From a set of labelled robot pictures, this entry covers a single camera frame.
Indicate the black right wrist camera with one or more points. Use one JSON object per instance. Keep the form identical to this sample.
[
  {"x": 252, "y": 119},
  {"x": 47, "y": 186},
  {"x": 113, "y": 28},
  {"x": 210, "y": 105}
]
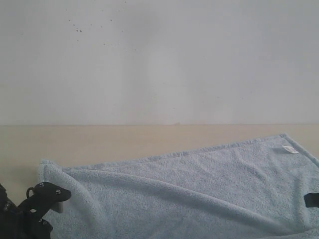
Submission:
[{"x": 311, "y": 200}]

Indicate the light blue fluffy towel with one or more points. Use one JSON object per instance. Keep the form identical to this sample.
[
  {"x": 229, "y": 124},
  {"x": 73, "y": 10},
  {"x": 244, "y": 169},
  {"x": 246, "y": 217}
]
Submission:
[{"x": 254, "y": 189}]

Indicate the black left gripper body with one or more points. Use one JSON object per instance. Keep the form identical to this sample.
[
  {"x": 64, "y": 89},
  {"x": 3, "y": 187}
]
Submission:
[{"x": 26, "y": 220}]

